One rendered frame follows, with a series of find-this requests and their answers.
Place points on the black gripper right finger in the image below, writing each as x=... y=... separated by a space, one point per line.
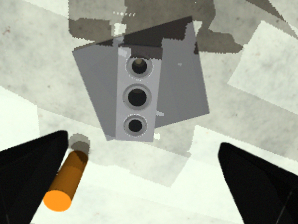
x=263 y=193

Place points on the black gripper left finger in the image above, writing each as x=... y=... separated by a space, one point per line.
x=26 y=172

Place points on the grey flat base slab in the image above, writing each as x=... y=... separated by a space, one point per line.
x=182 y=92

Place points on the grey plate with holes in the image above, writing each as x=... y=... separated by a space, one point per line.
x=136 y=112

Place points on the orange cylinder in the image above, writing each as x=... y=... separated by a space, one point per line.
x=62 y=190

